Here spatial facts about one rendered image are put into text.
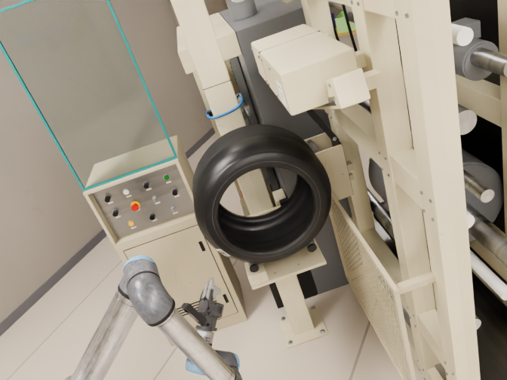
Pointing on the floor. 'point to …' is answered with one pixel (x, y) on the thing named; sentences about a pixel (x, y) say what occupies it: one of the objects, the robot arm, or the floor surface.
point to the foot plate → (305, 332)
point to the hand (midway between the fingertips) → (210, 280)
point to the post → (198, 47)
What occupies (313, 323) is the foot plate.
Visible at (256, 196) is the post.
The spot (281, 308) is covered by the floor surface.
